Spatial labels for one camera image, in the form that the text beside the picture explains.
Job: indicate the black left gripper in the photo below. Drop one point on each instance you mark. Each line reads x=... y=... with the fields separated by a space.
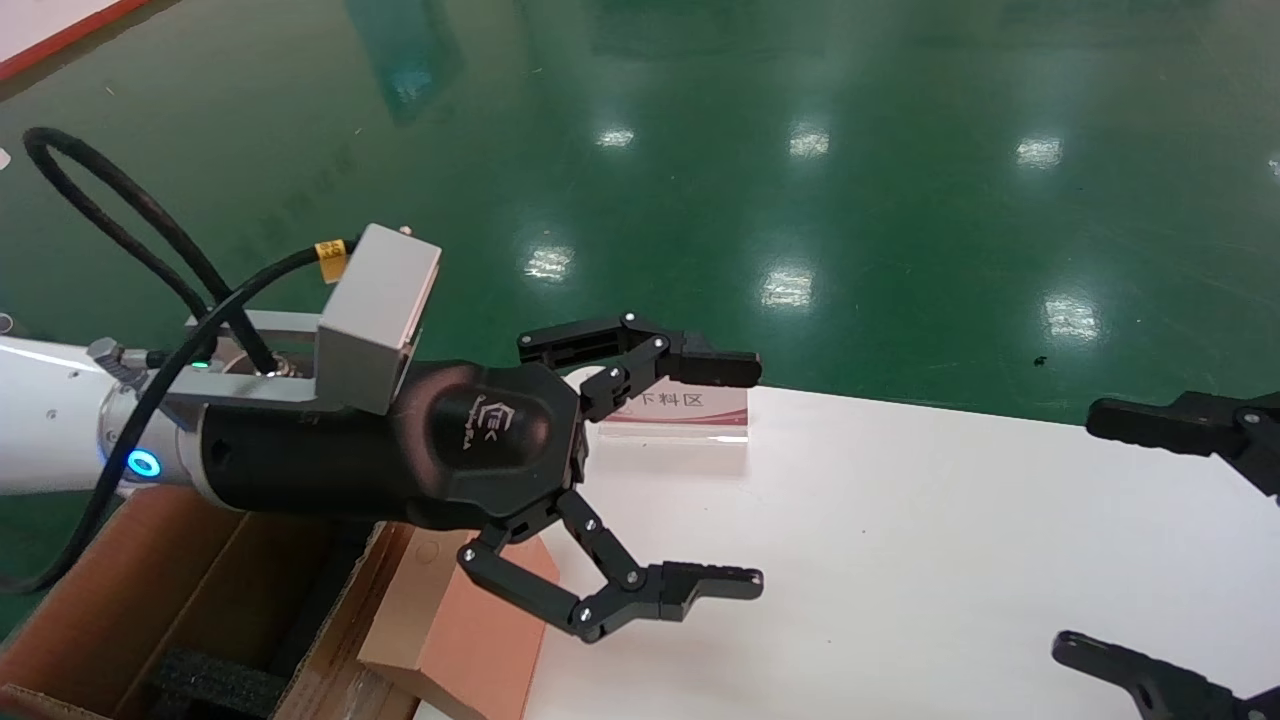
x=470 y=440

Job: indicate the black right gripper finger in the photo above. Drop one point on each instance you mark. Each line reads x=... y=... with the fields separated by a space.
x=1170 y=690
x=1200 y=425

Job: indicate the small cardboard box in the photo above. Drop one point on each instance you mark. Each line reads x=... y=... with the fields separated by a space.
x=470 y=650

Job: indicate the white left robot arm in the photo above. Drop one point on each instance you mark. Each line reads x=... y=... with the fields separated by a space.
x=40 y=410

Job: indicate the large open cardboard box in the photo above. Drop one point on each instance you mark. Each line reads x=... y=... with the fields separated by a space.
x=120 y=580

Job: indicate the clear acrylic sign red stripe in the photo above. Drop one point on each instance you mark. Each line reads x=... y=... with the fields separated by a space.
x=690 y=405

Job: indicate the black foam pad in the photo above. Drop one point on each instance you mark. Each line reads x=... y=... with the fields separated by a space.
x=215 y=685

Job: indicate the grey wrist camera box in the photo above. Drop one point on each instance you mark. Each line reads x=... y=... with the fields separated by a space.
x=375 y=310

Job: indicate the silver camera mounting bracket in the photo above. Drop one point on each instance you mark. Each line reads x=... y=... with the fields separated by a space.
x=280 y=322

